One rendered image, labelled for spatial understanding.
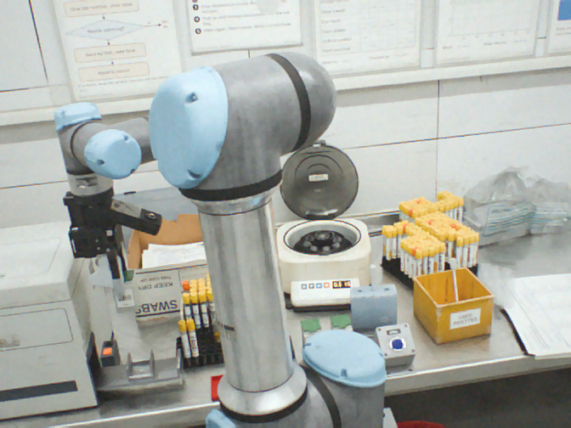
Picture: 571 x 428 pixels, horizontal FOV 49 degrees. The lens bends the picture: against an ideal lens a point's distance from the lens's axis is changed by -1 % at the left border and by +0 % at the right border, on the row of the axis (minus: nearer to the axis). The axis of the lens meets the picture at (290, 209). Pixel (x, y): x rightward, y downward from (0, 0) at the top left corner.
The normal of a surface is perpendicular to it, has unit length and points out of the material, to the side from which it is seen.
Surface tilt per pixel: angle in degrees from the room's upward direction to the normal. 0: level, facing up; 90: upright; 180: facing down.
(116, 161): 90
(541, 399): 0
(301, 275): 90
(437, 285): 90
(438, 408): 0
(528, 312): 0
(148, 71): 95
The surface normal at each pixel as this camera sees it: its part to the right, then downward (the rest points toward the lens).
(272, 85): 0.44, -0.36
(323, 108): 0.79, 0.22
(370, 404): 0.63, 0.33
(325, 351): 0.07, -0.93
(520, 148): 0.15, 0.40
